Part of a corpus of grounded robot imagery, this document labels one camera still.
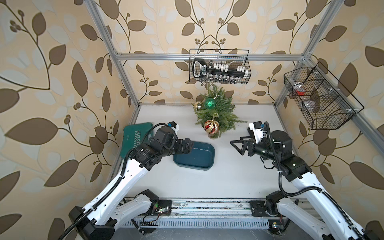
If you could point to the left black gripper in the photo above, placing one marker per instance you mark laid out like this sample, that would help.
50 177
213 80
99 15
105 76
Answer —
187 148

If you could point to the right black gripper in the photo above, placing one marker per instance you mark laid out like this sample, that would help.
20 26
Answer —
251 143

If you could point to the red gold striped ornament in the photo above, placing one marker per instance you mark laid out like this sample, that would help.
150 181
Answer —
211 127

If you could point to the gold shiny ball ornament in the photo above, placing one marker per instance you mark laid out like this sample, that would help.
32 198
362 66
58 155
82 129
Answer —
198 106

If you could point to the green glitter ball ornament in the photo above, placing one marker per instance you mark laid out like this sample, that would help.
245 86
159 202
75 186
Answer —
210 103

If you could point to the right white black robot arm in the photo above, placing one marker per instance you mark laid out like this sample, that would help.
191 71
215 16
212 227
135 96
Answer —
301 198

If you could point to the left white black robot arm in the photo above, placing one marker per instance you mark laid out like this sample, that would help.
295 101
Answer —
101 217

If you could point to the small green christmas tree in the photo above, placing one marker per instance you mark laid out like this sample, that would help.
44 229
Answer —
223 113

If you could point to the black flat device on table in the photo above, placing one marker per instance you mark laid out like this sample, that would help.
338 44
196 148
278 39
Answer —
251 132

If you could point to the teal plastic tray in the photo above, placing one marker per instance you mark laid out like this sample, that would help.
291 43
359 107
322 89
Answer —
201 157

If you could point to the green plastic tool case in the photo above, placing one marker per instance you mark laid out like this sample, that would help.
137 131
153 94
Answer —
133 136

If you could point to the socket set black holder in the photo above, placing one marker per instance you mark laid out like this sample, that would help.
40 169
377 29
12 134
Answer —
201 68

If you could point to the red item in basket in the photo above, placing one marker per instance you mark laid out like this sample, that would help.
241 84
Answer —
300 90

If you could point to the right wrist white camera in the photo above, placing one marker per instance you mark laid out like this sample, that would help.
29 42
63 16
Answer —
257 128

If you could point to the wrist white camera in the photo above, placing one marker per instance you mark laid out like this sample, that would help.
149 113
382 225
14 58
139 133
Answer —
257 128
174 126

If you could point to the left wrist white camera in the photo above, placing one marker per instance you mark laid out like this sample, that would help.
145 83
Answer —
174 126

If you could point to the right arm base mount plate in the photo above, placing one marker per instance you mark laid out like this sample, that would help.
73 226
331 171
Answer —
261 208

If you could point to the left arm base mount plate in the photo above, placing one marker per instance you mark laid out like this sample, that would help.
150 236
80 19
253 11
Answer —
162 207

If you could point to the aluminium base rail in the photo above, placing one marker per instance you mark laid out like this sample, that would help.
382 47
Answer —
212 218

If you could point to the black wire basket back wall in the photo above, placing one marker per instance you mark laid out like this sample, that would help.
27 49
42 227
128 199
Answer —
225 56

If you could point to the black wire basket wall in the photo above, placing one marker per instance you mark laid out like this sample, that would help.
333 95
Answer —
225 56
329 102

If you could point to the black wire basket right wall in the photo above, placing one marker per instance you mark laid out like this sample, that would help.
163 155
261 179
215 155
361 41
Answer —
329 102

